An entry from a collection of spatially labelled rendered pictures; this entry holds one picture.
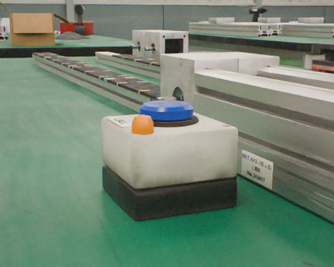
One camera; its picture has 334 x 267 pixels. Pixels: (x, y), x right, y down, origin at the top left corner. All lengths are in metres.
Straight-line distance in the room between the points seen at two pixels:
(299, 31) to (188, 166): 3.59
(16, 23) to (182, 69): 2.14
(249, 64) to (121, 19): 11.27
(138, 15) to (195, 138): 11.56
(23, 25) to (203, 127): 2.32
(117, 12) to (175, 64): 11.23
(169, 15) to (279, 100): 11.71
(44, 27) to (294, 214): 2.35
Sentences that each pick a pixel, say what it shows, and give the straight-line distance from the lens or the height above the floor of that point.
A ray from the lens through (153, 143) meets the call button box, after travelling 0.37.
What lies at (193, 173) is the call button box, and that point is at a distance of 0.38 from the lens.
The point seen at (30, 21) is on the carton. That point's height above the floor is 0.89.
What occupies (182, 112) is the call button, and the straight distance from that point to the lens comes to 0.39.
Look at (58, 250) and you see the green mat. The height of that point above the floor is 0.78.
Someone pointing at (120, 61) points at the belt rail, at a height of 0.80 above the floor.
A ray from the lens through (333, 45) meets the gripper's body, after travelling 0.67.
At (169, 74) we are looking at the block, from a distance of 0.61.
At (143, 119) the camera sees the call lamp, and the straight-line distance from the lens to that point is 0.36.
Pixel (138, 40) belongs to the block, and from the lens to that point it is 1.68.
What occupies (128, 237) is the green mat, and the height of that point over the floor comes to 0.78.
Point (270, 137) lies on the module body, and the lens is 0.43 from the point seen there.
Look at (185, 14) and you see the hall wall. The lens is 12.24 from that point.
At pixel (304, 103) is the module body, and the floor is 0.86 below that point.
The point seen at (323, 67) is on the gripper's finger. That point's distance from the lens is 0.69.
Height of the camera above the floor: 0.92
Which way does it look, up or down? 12 degrees down
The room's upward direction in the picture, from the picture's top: straight up
